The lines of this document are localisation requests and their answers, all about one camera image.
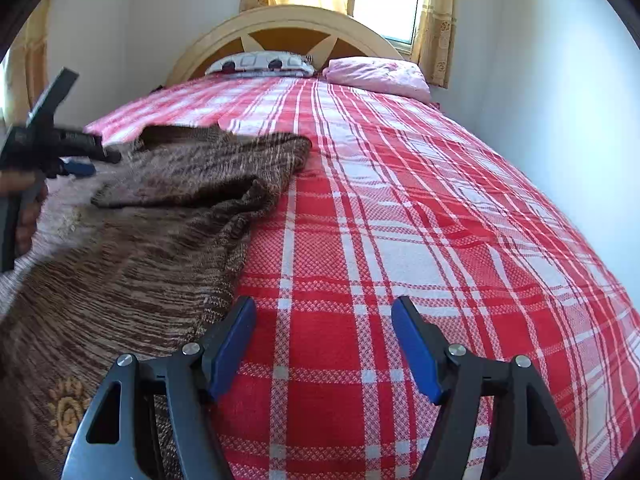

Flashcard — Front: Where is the brown knit sweater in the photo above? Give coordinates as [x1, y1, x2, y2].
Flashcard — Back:
[1, 126, 311, 479]

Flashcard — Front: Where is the person left hand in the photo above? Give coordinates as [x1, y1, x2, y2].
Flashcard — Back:
[1, 170, 48, 257]

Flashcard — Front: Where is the side window curtain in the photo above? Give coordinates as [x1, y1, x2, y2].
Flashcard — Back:
[2, 0, 51, 126]

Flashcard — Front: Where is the white patterned pillow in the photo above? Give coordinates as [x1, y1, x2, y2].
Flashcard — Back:
[205, 51, 317, 78]

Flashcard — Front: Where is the red white plaid bedspread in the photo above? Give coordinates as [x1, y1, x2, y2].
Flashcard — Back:
[89, 77, 639, 479]

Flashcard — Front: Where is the cream wooden headboard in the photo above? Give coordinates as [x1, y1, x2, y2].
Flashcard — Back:
[165, 6, 401, 87]

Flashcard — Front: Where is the pink pillow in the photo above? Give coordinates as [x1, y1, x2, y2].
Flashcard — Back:
[322, 56, 431, 104]

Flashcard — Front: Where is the yellow curtain right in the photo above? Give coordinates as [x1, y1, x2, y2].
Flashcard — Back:
[410, 0, 457, 89]

